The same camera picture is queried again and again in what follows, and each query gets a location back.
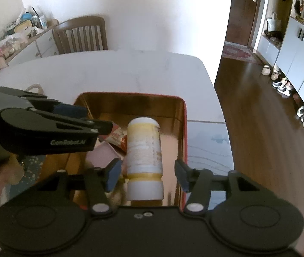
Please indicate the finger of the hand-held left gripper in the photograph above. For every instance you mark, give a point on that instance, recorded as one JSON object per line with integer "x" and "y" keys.
{"x": 70, "y": 110}
{"x": 93, "y": 127}

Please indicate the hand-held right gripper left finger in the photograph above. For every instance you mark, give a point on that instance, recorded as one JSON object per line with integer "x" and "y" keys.
{"x": 113, "y": 174}

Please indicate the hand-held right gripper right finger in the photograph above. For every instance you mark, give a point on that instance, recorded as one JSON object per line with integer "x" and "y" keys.
{"x": 182, "y": 174}

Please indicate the pink sticky note pad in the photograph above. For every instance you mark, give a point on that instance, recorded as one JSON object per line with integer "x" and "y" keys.
{"x": 101, "y": 155}

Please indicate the red white sachet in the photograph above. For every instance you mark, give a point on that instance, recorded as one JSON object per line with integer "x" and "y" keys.
{"x": 116, "y": 138}

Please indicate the red tin box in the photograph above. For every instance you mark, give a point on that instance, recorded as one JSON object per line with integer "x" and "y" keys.
{"x": 184, "y": 139}

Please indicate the white bottle yellow label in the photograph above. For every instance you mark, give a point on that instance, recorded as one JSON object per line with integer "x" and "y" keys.
{"x": 143, "y": 150}

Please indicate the tan tape roll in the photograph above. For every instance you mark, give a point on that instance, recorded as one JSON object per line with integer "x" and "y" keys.
{"x": 35, "y": 87}

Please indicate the person's left hand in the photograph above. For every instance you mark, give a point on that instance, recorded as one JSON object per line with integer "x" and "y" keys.
{"x": 6, "y": 177}

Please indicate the printed table mat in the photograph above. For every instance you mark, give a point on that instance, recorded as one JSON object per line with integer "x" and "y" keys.
{"x": 208, "y": 144}

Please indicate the white wood-top sideboard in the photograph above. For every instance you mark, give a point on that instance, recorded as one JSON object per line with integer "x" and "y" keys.
{"x": 34, "y": 49}

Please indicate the wooden chair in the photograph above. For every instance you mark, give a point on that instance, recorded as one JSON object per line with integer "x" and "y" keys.
{"x": 79, "y": 32}

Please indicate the clear plastic bag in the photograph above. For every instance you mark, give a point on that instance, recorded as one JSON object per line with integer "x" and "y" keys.
{"x": 10, "y": 45}

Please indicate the small white blue carton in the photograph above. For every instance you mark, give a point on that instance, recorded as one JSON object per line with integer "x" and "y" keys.
{"x": 43, "y": 21}

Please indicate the yellow blue container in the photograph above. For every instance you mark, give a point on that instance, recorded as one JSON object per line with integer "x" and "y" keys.
{"x": 23, "y": 26}

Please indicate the white dark sneaker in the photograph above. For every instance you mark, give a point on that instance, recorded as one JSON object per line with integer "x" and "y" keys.
{"x": 284, "y": 91}
{"x": 278, "y": 85}

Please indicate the patterned door rug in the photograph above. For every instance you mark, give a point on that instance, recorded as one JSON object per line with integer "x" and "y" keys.
{"x": 239, "y": 53}

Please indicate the beige slipper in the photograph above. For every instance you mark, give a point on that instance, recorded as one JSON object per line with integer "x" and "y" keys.
{"x": 265, "y": 70}
{"x": 275, "y": 75}

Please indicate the white child shoe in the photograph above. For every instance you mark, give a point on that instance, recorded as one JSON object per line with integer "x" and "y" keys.
{"x": 303, "y": 112}

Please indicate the brown shoe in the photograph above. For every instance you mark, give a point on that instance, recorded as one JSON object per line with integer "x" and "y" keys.
{"x": 297, "y": 98}

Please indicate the pink child shoe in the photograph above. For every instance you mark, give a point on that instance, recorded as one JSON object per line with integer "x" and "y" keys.
{"x": 288, "y": 83}

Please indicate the brown entrance door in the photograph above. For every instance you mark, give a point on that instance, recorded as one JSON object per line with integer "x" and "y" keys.
{"x": 241, "y": 18}

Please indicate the white tote bag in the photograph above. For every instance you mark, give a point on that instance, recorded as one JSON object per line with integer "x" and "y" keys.
{"x": 272, "y": 23}

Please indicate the dark figurine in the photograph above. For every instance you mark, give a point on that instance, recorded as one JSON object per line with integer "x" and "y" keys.
{"x": 298, "y": 4}

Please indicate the white wall cabinet unit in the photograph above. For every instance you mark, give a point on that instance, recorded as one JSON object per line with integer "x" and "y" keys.
{"x": 299, "y": 59}

